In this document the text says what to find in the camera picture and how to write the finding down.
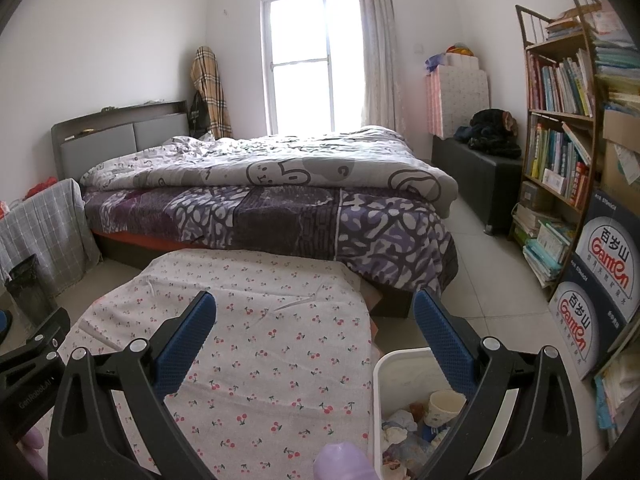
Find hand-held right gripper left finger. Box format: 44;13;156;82
47;290;218;480

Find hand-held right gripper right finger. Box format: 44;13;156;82
412;287;586;480

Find floral paper cup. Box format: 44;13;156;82
425;390;467;428

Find white plastic bin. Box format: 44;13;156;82
372;347;521;480

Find blue grey plastic bag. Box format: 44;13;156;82
390;430;441;480

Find person's left hand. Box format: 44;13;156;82
25;425;48;466

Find person's right hand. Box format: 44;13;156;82
312;441;376;480

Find cherry print tablecloth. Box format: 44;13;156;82
30;249;381;480

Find table under grey checked cloth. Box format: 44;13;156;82
0;177;101;296

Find stack of pale books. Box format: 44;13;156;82
510;204;578;288

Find dark blue water carton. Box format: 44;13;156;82
547;255;628;382
575;187;640;321

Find red cloth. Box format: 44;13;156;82
24;176;58;200

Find black bench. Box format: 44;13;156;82
431;136;523;235

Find purple patterned quilt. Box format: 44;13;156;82
79;125;460;306

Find stack of pale blue papers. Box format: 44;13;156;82
592;345;640;448

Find bed with grey headboard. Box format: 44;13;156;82
50;100;461;318

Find pile of dark clothes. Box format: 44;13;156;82
454;108;523;161

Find black bag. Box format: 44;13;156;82
187;91;211;138

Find pink and white cabinet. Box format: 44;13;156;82
425;55;491;141

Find brown cardboard box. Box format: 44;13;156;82
600;107;640;201

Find wooden bookshelf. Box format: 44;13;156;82
510;0;621;291

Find plaid cloth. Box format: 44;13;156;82
190;46;233;141

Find row of upright books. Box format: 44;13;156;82
527;49;597;117

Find pale window curtain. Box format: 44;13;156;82
354;0;401;133

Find stack of pale folders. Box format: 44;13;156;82
592;10;640;111

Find window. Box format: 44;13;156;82
260;0;363;136

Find books on shelf top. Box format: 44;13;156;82
544;7;601;41

